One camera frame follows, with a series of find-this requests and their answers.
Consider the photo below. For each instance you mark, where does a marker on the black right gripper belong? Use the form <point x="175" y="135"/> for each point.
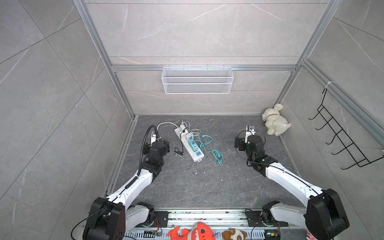
<point x="242" y="141"/>

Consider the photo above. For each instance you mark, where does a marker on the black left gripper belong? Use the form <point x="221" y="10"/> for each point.
<point x="165" y="146"/>

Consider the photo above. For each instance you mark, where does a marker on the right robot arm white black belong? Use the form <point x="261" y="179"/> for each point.
<point x="322" y="214"/>

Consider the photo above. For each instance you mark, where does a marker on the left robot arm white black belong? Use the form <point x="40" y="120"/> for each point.
<point x="110" y="218"/>

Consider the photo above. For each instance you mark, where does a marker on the white plush bear toy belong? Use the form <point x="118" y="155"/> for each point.
<point x="275" y="123"/>

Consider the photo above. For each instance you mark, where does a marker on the white power strip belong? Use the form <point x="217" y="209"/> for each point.
<point x="189" y="144"/>

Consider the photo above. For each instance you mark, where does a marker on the red plush toy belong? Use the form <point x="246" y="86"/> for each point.
<point x="199" y="231"/>

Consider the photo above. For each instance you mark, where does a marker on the brown dog plush toy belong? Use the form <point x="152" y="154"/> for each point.
<point x="234" y="234"/>

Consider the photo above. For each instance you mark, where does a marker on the pink plush toy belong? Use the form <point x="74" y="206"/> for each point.
<point x="309" y="236"/>

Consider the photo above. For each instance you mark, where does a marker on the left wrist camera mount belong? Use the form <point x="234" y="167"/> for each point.
<point x="155" y="137"/>

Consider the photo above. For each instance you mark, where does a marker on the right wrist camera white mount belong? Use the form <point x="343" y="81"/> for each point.
<point x="250" y="130"/>

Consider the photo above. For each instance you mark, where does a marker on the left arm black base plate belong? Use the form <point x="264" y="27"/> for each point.
<point x="155" y="219"/>

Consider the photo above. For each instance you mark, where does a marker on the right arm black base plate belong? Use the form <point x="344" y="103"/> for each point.
<point x="258" y="219"/>

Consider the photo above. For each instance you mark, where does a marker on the white wire mesh basket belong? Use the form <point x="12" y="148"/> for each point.
<point x="197" y="80"/>

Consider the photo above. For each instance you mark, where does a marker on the black wire hook rack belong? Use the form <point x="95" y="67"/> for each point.
<point x="339" y="133"/>

